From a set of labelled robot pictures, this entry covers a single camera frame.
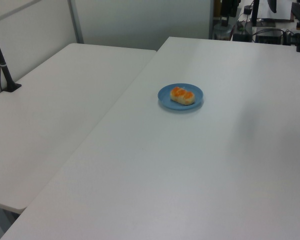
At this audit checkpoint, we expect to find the black electronics box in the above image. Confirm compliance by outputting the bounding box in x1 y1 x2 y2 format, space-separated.
254 27 285 45

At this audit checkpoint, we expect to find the orange glazed bread loaf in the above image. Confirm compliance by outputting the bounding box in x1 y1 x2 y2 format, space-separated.
170 86 196 106

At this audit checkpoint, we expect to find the black camera stand pole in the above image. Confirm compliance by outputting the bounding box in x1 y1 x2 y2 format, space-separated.
0 19 23 94

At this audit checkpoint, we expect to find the blue round plate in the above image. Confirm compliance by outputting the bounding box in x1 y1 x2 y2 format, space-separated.
157 83 205 111

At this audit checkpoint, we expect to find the black upright post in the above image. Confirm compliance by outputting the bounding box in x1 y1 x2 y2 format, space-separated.
250 0 260 27

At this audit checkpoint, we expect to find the grey metal partition post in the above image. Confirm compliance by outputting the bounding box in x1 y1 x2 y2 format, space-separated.
67 0 85 45

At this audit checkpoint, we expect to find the grey round stand base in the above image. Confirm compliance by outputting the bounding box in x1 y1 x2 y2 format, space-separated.
213 22 233 40

